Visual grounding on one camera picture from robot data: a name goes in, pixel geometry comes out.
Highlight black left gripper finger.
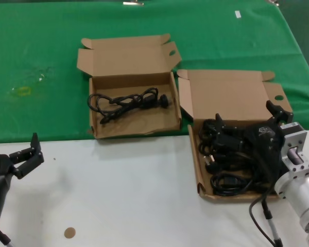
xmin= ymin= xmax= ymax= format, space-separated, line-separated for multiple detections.
xmin=9 ymin=132 xmax=45 ymax=180

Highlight green table cloth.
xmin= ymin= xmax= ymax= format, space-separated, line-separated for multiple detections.
xmin=0 ymin=0 xmax=309 ymax=145

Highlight black cable with silver plug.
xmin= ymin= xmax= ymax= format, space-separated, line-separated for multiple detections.
xmin=0 ymin=227 xmax=15 ymax=247

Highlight yellow tape square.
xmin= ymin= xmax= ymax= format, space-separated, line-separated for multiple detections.
xmin=16 ymin=86 xmax=32 ymax=97

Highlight cardboard box with torn corner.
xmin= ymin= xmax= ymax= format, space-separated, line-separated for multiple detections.
xmin=76 ymin=32 xmax=183 ymax=140

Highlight brown round sticker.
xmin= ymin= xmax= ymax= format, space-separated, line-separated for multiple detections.
xmin=63 ymin=227 xmax=76 ymax=239

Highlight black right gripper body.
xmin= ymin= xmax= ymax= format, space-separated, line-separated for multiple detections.
xmin=243 ymin=117 xmax=287 ymax=186

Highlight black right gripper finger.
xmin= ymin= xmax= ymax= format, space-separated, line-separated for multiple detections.
xmin=265 ymin=99 xmax=294 ymax=127
xmin=215 ymin=112 xmax=248 ymax=155

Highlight clear tape scraps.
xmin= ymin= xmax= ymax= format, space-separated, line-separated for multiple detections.
xmin=36 ymin=66 xmax=54 ymax=83

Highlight silver cable connector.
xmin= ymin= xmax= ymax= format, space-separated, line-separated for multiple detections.
xmin=261 ymin=199 xmax=284 ymax=247

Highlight cardboard box with round hole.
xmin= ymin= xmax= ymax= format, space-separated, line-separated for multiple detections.
xmin=177 ymin=68 xmax=294 ymax=204

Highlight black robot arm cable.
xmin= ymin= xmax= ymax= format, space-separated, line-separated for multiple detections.
xmin=249 ymin=189 xmax=278 ymax=245

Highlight black power cable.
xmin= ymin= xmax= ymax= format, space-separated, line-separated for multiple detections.
xmin=198 ymin=118 xmax=219 ymax=155
xmin=210 ymin=171 xmax=264 ymax=198
xmin=203 ymin=151 xmax=258 ymax=176
xmin=87 ymin=87 xmax=174 ymax=126

